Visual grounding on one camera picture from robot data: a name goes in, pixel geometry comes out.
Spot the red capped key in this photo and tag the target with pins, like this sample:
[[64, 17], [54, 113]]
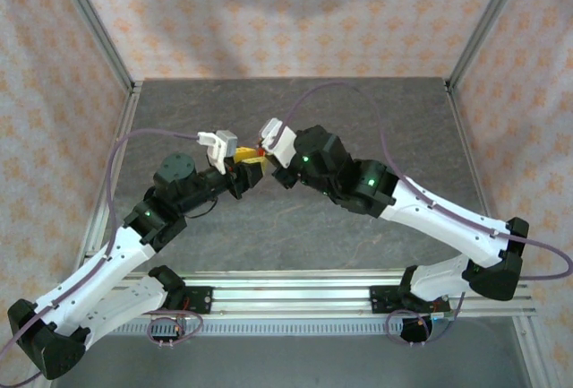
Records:
[[261, 151]]

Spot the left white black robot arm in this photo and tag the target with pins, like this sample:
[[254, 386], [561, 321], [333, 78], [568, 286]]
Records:
[[89, 280]]

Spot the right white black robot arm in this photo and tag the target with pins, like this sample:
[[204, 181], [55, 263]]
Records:
[[447, 222]]

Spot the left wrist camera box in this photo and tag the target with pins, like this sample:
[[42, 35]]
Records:
[[219, 143]]

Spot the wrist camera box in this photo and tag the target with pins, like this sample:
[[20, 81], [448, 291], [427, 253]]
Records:
[[279, 143], [219, 143]]

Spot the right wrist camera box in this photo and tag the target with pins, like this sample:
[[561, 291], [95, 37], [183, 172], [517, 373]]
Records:
[[279, 143]]

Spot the aluminium table side rail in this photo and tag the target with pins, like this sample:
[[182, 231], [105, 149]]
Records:
[[121, 137], [465, 146]]

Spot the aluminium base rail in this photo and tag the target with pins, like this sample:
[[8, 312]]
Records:
[[291, 294]]

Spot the aluminium frame post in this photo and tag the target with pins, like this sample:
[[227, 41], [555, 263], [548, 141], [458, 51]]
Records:
[[488, 20], [96, 25]]

